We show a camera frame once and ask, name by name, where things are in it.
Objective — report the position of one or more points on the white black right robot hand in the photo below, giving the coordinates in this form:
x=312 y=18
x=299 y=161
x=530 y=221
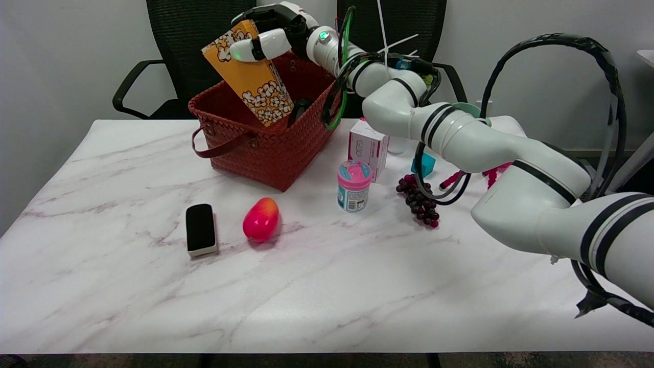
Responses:
x=286 y=25

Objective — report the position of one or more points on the orange popcorn box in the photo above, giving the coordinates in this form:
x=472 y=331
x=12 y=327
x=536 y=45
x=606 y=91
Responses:
x=255 y=87

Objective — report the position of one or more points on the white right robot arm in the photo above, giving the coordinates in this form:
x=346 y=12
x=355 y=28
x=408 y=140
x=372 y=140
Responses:
x=511 y=153

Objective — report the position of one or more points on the red woven basket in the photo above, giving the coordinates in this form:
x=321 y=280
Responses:
x=265 y=153

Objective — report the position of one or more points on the pink white carton box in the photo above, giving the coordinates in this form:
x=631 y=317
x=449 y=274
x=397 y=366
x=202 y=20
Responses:
x=367 y=148

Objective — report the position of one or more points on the small black object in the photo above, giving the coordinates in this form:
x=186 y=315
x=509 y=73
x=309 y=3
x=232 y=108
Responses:
x=300 y=108

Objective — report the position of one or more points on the black mesh office chair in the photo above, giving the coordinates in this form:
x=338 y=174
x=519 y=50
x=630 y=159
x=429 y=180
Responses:
x=409 y=20
x=194 y=41

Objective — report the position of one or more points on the long white zip tie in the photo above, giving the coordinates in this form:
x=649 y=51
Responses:
x=382 y=30

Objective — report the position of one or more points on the pink-lidded gum container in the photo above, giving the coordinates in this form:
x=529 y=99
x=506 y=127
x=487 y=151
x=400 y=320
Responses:
x=353 y=186

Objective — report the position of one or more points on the red toy mango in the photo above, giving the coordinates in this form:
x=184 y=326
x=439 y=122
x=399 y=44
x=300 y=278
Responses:
x=260 y=221

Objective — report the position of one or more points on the blue cube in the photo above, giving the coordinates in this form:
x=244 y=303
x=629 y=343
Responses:
x=427 y=164

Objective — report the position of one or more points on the green plastic mug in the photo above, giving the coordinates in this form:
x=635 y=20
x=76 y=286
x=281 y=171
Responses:
x=467 y=108

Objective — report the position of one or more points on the black whiteboard eraser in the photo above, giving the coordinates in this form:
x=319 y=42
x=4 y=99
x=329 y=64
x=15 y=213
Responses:
x=200 y=227

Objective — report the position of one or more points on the purple toy grape bunch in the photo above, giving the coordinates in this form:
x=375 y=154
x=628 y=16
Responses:
x=420 y=202

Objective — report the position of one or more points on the pink toy dragon fruit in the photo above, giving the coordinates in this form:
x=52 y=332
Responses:
x=494 y=174

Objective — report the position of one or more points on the white wall outlet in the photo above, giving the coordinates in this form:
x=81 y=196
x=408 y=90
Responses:
x=485 y=104

